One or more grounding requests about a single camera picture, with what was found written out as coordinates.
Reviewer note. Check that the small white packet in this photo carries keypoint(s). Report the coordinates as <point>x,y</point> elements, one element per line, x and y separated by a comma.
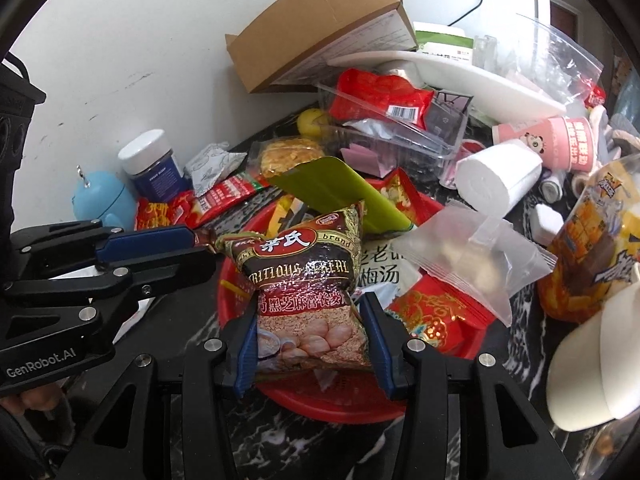
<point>212,165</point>

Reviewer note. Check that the blue jar with white lid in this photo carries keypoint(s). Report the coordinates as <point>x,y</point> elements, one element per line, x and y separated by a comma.
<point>155,170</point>

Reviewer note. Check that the red food packet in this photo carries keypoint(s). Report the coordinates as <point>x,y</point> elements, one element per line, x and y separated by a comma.
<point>375,92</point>

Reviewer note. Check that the white board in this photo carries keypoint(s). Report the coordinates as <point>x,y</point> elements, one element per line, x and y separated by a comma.
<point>475,82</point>

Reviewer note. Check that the white fridge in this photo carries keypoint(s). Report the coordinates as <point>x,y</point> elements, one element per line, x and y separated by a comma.
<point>500,5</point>

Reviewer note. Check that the red candy packet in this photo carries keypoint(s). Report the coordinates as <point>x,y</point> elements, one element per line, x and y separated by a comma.
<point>400,192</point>

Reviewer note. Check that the clear plastic tray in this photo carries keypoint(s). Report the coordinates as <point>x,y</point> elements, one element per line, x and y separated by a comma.
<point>440,120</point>

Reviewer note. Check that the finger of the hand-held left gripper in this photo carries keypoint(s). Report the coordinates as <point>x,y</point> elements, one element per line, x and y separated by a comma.
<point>170,272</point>
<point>145,240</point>

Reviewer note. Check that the clear zip bag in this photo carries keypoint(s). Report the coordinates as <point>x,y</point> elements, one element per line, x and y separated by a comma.
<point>550,55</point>

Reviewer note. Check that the brown door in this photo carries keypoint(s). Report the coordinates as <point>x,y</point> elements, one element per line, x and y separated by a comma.
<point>562,15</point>

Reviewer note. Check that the pink paper cup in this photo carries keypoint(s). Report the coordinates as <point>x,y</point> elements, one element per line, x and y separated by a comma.
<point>560,142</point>

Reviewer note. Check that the blue figurine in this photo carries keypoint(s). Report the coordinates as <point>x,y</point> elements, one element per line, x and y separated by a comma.
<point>102,200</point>

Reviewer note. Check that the lemon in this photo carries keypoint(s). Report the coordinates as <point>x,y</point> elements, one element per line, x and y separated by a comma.
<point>311,122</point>

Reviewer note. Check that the large white red soup packet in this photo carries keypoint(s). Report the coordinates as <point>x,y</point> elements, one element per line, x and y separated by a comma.
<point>385,270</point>

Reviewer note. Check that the pile of red sachets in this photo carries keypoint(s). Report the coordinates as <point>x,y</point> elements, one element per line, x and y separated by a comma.
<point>220,195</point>

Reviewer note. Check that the brown green cereal packet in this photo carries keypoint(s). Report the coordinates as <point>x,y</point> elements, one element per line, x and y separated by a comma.
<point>305,280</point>

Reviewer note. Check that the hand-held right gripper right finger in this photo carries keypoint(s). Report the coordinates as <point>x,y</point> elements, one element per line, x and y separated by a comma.
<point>381,350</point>

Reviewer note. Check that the brown cardboard box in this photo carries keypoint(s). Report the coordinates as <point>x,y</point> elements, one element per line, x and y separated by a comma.
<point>310,25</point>

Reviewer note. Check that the small white tube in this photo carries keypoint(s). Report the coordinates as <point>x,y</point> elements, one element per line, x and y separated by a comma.
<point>551,187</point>

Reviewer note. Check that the green stick packet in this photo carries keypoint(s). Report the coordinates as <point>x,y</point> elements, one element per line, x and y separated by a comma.
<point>335,190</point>

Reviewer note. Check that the white paper roll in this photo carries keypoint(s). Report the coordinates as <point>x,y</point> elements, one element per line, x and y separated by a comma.
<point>500,175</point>

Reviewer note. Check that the small white box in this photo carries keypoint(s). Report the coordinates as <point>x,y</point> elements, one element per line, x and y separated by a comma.
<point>547,222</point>

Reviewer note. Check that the pink paper sheet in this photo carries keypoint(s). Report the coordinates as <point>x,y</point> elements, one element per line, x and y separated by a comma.
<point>365,157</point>

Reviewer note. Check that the bread in clear packet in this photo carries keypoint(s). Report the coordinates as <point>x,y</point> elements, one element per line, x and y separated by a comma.
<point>290,155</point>

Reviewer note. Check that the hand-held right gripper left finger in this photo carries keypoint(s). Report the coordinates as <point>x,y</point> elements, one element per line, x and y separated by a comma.
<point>245,350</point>

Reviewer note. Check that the person's left hand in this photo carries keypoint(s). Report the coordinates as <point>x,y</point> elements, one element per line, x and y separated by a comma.
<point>40,401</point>

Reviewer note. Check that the green white box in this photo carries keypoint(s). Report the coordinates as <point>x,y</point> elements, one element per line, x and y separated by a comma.
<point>440,40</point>

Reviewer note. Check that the orange tea bottle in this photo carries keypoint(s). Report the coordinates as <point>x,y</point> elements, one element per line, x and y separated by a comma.
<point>590,250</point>

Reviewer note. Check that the clear plastic snack packet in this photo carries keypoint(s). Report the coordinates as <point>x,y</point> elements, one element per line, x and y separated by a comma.
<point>470,260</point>

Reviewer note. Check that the red plastic basket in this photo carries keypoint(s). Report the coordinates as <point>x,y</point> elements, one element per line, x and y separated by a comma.
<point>330,395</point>

